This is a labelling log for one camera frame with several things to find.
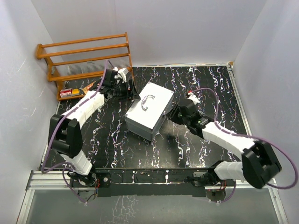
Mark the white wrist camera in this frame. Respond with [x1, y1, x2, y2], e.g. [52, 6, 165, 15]
[113, 67, 129, 83]
[187, 91, 199, 105]

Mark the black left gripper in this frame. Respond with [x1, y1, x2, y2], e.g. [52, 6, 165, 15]
[111, 79, 140, 102]

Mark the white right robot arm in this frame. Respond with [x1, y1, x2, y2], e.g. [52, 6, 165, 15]
[167, 99, 282, 189]

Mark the red white medicine box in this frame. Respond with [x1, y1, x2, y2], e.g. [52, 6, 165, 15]
[59, 88, 72, 98]

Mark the orange wooden shelf rack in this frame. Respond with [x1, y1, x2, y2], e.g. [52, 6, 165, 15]
[35, 33, 133, 101]

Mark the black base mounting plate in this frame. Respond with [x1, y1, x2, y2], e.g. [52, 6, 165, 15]
[67, 168, 234, 201]

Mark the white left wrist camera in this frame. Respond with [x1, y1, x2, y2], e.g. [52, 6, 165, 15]
[113, 67, 129, 83]

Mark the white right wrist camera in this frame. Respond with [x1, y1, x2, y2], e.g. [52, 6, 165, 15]
[187, 91, 199, 105]

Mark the yellow small box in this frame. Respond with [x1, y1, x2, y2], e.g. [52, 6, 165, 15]
[71, 89, 80, 96]

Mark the orange patterned box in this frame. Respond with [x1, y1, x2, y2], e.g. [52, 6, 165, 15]
[79, 80, 99, 95]

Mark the grey storage box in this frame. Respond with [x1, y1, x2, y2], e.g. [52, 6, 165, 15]
[125, 82, 174, 141]

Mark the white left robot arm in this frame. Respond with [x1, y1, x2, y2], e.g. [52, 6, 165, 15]
[48, 68, 140, 186]

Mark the aluminium frame rail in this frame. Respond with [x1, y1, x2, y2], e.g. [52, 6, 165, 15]
[25, 169, 278, 190]

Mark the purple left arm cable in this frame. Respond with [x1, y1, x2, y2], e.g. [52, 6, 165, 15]
[41, 59, 117, 203]

